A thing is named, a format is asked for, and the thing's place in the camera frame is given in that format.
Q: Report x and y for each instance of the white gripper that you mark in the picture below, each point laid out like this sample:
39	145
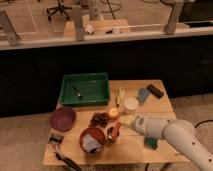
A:
139	124

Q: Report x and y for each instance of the orange red pepper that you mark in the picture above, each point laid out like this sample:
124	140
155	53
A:
116	130

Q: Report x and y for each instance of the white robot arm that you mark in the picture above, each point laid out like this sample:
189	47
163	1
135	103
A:
179	134

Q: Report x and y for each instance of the metal cup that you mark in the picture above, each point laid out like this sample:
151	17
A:
109	135

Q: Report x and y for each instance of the teal green block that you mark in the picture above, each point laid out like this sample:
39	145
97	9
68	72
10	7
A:
151	143

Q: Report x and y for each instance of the white round container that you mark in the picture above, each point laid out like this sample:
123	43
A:
130	104

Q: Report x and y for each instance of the yellow orange fruit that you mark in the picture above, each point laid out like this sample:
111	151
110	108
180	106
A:
113	113

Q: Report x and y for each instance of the grey blue sponge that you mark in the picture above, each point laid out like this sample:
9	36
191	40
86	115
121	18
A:
143	94

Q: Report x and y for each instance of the corn cob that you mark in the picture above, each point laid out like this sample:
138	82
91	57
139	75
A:
119	96

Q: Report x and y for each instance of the bunch of dark grapes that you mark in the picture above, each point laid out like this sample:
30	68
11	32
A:
99	119

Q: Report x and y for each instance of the black rectangular block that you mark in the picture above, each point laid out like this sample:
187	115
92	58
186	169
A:
155	91

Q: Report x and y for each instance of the red bowl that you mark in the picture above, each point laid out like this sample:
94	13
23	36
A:
96	133

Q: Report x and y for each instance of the wooden table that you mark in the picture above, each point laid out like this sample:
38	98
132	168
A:
123	146

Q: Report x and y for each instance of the grey cloth in bowl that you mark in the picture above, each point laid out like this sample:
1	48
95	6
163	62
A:
90	144

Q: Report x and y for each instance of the green plastic tray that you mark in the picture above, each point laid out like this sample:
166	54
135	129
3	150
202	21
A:
94	88

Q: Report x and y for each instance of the spoon in tray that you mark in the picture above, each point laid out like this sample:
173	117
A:
77	92

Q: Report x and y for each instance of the office chair base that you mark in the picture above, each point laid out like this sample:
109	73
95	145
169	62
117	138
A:
61	8

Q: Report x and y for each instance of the black handled brush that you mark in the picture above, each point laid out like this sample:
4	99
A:
55	140

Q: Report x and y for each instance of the wooden rail barrier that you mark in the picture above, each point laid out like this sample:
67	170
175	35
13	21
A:
29	19

